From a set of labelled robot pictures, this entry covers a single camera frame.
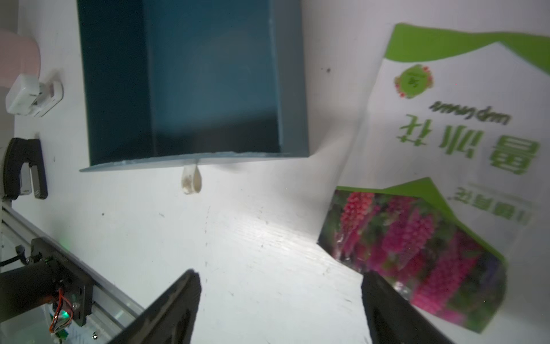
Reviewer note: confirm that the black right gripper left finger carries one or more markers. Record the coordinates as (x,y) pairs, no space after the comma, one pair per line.
(171,318)

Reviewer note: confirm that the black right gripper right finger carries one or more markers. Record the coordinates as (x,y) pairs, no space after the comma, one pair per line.
(392,319)

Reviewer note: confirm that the white lupin seed bag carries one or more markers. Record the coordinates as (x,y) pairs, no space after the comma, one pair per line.
(449,169)

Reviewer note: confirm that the teal bottom drawer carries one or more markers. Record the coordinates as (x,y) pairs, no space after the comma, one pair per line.
(171,83)

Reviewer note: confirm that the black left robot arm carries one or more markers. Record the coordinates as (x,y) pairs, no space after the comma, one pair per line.
(28,287)

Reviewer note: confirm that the white bottom drawer tab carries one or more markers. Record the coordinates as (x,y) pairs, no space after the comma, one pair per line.
(191,181)

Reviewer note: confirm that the black stapler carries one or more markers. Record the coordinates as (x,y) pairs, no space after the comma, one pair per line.
(23,170)

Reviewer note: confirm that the white marker pen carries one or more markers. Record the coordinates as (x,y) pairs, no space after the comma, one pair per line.
(29,97)

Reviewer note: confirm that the red marker pens holder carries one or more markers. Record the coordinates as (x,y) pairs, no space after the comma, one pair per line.
(19,55)

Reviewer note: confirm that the aluminium mounting rail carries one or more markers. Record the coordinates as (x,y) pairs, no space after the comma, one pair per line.
(112,309)

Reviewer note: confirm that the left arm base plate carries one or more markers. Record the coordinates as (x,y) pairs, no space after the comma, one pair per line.
(74,299)

